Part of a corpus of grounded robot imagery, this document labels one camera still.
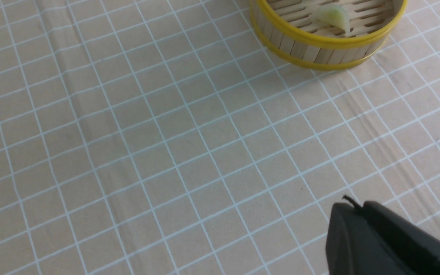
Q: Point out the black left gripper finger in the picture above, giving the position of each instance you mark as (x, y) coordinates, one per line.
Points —
(370, 239)

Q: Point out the pale green dumpling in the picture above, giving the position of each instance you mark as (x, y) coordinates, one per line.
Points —
(333, 15)

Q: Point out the bamboo steamer tray yellow rim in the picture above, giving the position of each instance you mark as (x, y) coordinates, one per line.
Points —
(290, 30)

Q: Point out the checkered beige tablecloth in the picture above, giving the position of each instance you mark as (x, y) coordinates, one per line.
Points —
(160, 137)

